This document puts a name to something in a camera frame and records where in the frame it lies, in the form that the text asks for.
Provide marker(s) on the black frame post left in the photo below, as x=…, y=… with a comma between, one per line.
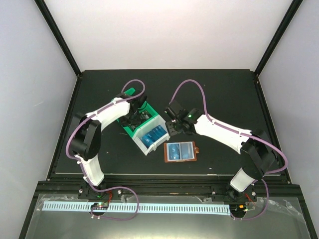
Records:
x=42, y=6

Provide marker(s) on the green double storage bin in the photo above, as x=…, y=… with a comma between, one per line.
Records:
x=138, y=103

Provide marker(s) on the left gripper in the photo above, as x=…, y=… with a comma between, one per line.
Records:
x=134, y=123

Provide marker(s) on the white slotted cable duct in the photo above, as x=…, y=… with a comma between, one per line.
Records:
x=151, y=208

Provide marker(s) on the black frame post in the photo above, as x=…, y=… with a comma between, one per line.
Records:
x=42, y=6
x=285, y=22

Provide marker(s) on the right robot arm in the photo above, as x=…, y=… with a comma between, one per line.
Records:
x=256, y=155

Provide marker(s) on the white storage bin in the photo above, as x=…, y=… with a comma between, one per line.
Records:
x=158, y=120

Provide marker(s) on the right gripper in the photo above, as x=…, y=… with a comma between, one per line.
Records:
x=171, y=130

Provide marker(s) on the brown leather card holder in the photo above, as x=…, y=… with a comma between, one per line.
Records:
x=188, y=152

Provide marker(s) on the blue cards stack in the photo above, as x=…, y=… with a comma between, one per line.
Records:
x=152, y=136

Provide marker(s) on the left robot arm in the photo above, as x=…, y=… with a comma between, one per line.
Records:
x=84, y=142

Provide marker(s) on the black frame post right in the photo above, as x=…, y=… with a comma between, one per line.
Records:
x=285, y=22

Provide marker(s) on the black cards stack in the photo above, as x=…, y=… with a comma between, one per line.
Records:
x=145, y=116

